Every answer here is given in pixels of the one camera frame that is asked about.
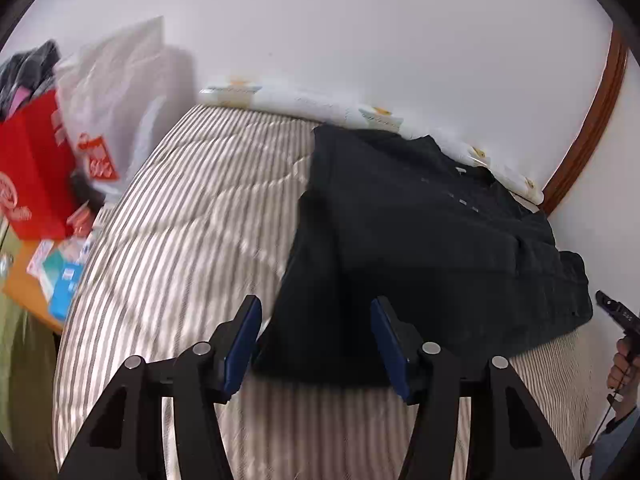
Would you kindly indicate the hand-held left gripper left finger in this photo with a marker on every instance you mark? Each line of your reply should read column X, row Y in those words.
column 242, row 345

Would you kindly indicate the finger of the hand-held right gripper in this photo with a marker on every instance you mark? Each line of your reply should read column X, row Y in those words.
column 609, row 302

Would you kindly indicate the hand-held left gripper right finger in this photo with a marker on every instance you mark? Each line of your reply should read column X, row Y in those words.
column 390, row 345

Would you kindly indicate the black sweatshirt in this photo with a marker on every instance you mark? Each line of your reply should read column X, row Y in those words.
column 400, row 235

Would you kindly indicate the person's right forearm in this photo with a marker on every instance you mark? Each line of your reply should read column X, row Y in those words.
column 617, row 452

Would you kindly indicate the person's right hand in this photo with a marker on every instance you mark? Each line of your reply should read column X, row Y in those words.
column 622, row 375

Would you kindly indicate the striped bed mattress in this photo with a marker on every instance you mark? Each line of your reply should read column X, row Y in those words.
column 175, row 235

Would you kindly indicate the blue box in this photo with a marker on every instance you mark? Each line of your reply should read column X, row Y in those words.
column 67, row 290

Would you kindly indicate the red snack packet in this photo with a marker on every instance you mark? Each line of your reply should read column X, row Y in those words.
column 82, row 217

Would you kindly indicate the white paper card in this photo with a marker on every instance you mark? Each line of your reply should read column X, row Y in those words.
column 41, row 260

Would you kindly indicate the green blanket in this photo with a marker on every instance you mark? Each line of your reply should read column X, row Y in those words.
column 25, row 385

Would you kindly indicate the wooden nightstand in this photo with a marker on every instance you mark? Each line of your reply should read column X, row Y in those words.
column 25, row 285

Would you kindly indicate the white patterned bolster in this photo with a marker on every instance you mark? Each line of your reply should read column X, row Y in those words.
column 300, row 100

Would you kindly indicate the white plastic bag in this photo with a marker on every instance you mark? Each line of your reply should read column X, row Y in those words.
column 115, row 100

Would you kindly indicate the red paper bag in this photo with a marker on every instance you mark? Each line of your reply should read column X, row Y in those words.
column 35, row 160

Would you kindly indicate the checkered grey cloth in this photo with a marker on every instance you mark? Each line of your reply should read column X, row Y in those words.
column 30, row 70

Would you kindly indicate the wooden door frame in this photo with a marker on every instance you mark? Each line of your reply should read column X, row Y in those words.
column 590, row 130

